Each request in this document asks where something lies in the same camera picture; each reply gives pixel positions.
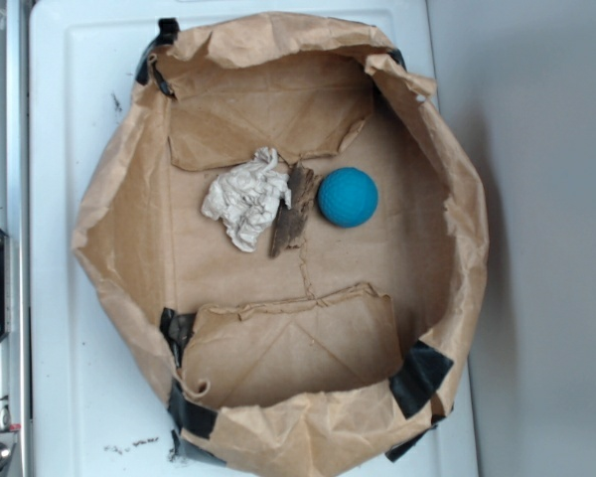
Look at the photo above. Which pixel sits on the aluminium frame rail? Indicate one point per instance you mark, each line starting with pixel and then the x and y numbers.
pixel 16 442

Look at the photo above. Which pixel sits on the blue dimpled ball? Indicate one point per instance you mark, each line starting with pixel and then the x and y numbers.
pixel 347 197

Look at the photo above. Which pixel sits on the white paper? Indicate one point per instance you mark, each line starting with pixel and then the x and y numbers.
pixel 247 198

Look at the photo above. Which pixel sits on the white plastic tray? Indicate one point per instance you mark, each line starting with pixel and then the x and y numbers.
pixel 93 412

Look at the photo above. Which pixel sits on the brown paper bag tray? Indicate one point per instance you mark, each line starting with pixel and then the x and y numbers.
pixel 258 369

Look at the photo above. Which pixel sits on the brown wood bark piece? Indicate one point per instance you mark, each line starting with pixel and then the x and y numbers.
pixel 292 220

